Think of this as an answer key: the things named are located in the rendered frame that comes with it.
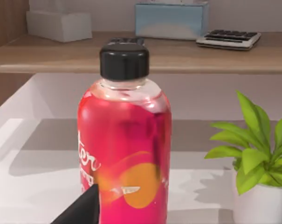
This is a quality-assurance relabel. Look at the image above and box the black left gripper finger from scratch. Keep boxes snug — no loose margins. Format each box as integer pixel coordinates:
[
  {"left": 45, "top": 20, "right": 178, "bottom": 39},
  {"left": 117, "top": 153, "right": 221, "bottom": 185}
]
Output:
[{"left": 50, "top": 183, "right": 100, "bottom": 224}]

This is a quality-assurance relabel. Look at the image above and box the red bottle with black cap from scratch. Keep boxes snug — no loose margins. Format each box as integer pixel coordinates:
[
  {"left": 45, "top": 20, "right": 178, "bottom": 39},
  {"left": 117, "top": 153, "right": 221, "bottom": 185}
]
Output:
[{"left": 77, "top": 43, "right": 172, "bottom": 224}]

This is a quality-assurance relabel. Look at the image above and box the green plant in white pot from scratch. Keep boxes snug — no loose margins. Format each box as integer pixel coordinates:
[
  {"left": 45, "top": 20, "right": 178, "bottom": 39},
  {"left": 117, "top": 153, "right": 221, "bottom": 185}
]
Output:
[{"left": 204, "top": 90, "right": 282, "bottom": 224}]

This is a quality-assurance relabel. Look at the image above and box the white tissue box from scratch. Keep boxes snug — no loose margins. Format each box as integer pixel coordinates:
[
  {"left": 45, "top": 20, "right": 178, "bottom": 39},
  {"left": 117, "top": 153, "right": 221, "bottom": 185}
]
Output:
[{"left": 26, "top": 9, "right": 93, "bottom": 43}]

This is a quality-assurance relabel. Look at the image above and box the wooden shelf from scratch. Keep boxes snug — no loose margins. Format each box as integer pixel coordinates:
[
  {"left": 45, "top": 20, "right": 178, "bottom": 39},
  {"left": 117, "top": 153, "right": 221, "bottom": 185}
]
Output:
[{"left": 0, "top": 0, "right": 282, "bottom": 113}]

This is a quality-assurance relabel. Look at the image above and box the light blue tissue box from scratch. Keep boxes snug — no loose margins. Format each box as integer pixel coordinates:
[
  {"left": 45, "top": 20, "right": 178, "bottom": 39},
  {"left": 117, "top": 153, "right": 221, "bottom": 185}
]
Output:
[{"left": 134, "top": 1, "right": 210, "bottom": 42}]

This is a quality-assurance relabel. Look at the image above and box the white calculator with black keys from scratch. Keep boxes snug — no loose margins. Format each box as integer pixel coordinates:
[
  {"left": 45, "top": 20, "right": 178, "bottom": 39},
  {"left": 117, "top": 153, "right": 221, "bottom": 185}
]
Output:
[{"left": 196, "top": 29, "right": 262, "bottom": 51}]

